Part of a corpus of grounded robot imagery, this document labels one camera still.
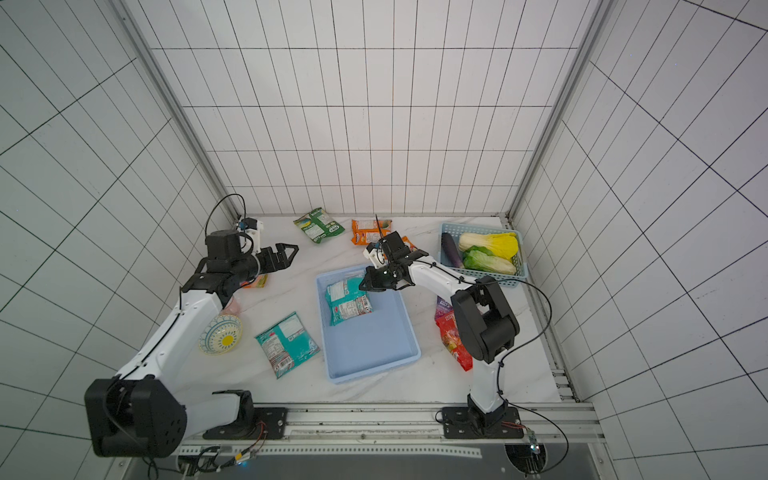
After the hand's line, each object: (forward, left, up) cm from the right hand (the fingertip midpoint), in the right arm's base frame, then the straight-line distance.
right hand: (351, 289), depth 88 cm
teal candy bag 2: (-15, +18, -7) cm, 24 cm away
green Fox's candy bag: (+31, +19, -6) cm, 37 cm away
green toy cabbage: (+15, -40, -2) cm, 43 cm away
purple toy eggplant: (+22, -33, -7) cm, 40 cm away
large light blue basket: (-12, -9, -8) cm, 17 cm away
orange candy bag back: (+30, -1, -7) cm, 30 cm away
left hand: (+3, +19, +11) cm, 22 cm away
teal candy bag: (-2, +2, -3) cm, 4 cm away
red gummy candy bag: (-5, -29, -5) cm, 30 cm away
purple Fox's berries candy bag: (-1, -28, -8) cm, 30 cm away
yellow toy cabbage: (+21, -49, -1) cm, 54 cm away
